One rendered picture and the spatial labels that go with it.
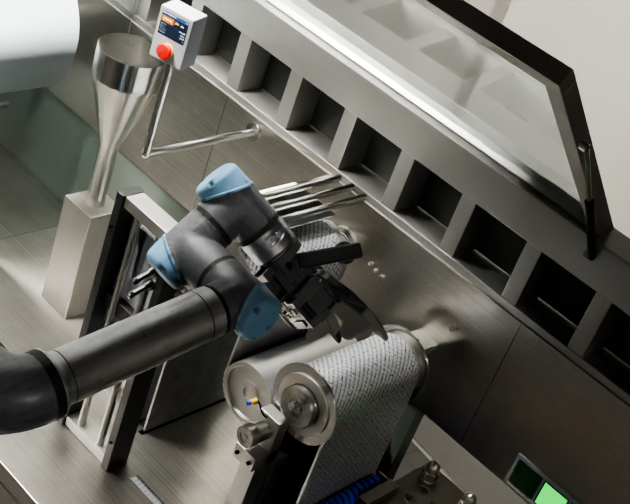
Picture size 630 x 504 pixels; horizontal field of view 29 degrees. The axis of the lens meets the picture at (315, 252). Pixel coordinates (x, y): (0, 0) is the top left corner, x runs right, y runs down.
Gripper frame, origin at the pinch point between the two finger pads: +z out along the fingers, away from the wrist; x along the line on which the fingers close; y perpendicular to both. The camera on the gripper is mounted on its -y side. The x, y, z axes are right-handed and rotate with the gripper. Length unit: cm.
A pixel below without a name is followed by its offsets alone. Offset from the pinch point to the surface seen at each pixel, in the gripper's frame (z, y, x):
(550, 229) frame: 10.9, -38.6, 1.6
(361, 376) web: 11.0, -2.8, -18.5
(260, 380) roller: 2.2, 7.3, -31.2
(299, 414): 8.1, 9.4, -21.0
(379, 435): 25.9, -2.6, -29.8
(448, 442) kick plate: 110, -73, -170
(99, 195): -36, -7, -76
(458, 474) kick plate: 119, -68, -169
